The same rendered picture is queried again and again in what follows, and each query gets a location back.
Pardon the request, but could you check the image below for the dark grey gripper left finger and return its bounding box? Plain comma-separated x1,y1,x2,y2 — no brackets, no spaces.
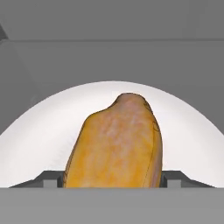
10,170,67,188

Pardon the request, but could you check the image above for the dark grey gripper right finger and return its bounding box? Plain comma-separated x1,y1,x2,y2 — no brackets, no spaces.
159,170,215,188

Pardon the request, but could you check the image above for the white round plate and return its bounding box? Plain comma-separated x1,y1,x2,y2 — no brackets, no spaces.
0,80,224,189

